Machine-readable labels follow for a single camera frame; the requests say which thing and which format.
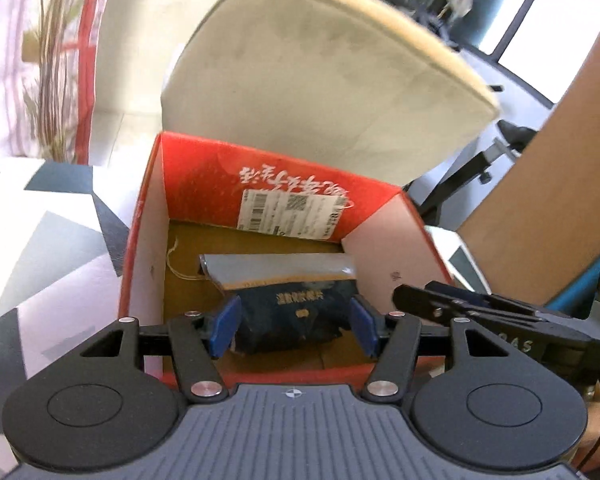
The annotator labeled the dark blue mask packet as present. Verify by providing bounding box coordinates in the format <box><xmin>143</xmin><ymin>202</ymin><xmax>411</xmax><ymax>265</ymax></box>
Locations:
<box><xmin>199</xmin><ymin>252</ymin><xmax>358</xmax><ymax>354</ymax></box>

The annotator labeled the red strawberry cardboard box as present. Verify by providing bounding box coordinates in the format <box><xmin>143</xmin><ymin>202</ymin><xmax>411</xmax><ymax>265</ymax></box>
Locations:
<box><xmin>118</xmin><ymin>130</ymin><xmax>456</xmax><ymax>391</ymax></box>

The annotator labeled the brown wooden panel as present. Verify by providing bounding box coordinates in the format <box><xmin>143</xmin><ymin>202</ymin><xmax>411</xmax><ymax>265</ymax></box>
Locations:
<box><xmin>460</xmin><ymin>34</ymin><xmax>600</xmax><ymax>304</ymax></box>

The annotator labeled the white shipping label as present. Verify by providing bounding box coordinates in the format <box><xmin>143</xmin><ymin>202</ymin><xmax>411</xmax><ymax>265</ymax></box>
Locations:
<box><xmin>237</xmin><ymin>190</ymin><xmax>349</xmax><ymax>240</ymax></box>

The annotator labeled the beige chair backrest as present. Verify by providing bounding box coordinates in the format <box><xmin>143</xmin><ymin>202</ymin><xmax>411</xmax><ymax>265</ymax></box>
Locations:
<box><xmin>161</xmin><ymin>0</ymin><xmax>498</xmax><ymax>185</ymax></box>

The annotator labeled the tall green bamboo plant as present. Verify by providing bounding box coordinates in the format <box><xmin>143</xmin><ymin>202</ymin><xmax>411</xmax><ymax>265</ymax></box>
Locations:
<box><xmin>21</xmin><ymin>0</ymin><xmax>86</xmax><ymax>162</ymax></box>

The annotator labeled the black exercise bike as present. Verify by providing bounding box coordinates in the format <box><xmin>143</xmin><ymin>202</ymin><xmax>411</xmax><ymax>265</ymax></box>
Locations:
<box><xmin>403</xmin><ymin>0</ymin><xmax>553</xmax><ymax>226</ymax></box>

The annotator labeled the red white printed curtain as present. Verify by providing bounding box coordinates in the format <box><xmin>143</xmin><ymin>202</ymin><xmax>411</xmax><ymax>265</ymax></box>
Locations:
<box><xmin>0</xmin><ymin>0</ymin><xmax>107</xmax><ymax>165</ymax></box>

